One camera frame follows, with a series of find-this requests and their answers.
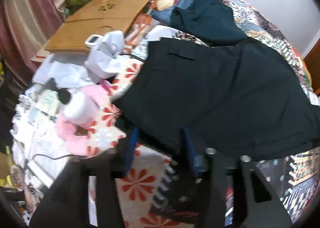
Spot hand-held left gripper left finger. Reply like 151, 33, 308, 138
29, 127, 140, 228

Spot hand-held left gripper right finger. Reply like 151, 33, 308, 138
179, 127, 293, 228

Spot black pants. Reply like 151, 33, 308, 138
112, 36, 320, 161

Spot printed patchwork blanket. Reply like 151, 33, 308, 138
10, 0, 320, 228

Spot pink plush cloth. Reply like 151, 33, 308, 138
55, 86, 110, 156

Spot white bottle with black cap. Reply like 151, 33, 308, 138
51, 85, 91, 123

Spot crumpled white cloth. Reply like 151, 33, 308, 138
32, 30, 125, 89

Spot scattered white papers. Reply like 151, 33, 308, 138
11, 87, 63, 188

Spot small white digital device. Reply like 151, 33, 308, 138
84, 34, 103, 48

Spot wooden lap table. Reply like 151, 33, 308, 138
44, 0, 154, 55

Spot dark teal garment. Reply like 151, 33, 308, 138
170, 0, 254, 46

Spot blue denim garment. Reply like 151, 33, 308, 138
150, 0, 200, 27

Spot brown wooden door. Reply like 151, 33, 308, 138
303, 43, 320, 96

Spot pink striped curtain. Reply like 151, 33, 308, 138
0, 0, 66, 86

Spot black cable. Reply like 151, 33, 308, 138
24, 152, 75, 171

